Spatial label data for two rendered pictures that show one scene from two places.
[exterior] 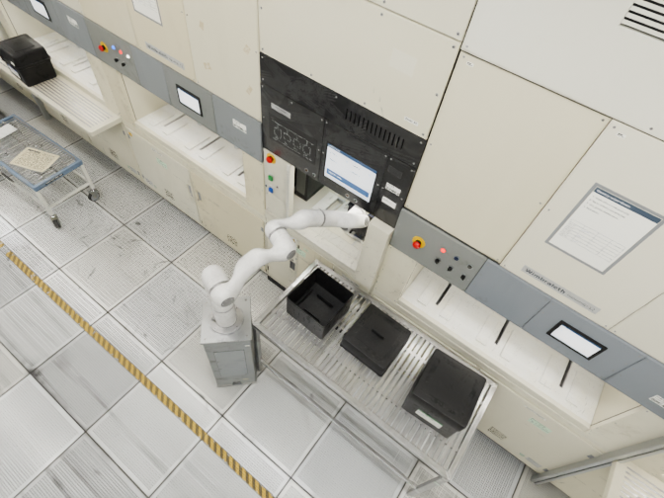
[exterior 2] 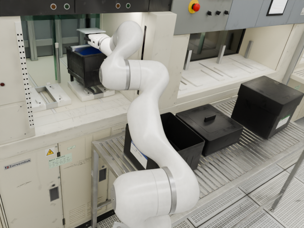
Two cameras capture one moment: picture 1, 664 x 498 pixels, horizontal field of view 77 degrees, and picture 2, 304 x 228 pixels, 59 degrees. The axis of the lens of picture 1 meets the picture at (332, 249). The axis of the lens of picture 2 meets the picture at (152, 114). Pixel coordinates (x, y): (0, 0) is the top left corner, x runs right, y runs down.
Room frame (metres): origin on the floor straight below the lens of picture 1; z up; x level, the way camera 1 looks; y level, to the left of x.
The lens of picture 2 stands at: (0.88, 1.01, 1.68)
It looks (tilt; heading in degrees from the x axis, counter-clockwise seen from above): 33 degrees down; 291
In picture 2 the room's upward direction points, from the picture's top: 9 degrees clockwise
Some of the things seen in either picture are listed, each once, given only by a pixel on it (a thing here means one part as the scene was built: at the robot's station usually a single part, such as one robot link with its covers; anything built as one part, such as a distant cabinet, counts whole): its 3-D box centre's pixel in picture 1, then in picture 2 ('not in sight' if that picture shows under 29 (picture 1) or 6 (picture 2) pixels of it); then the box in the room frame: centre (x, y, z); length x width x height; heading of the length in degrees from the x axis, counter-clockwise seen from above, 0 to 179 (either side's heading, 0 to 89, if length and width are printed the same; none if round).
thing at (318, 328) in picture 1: (319, 302); (162, 146); (1.18, 0.02, 0.85); 0.28 x 0.28 x 0.17; 60
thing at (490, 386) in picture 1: (362, 375); (201, 183); (0.96, -0.34, 0.38); 1.30 x 0.60 x 0.76; 61
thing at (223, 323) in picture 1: (224, 311); not in sight; (1.01, 0.53, 0.85); 0.19 x 0.19 x 0.18
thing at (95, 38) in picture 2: not in sight; (101, 40); (1.65, -0.14, 1.21); 0.11 x 0.10 x 0.07; 151
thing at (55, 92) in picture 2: (333, 207); (45, 96); (1.88, 0.04, 0.89); 0.22 x 0.21 x 0.04; 151
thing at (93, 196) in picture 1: (38, 167); not in sight; (2.32, 2.62, 0.24); 0.97 x 0.52 x 0.48; 64
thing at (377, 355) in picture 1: (376, 337); (207, 125); (1.03, -0.34, 0.83); 0.29 x 0.29 x 0.13; 60
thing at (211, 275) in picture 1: (217, 287); (143, 207); (1.04, 0.55, 1.07); 0.19 x 0.12 x 0.24; 41
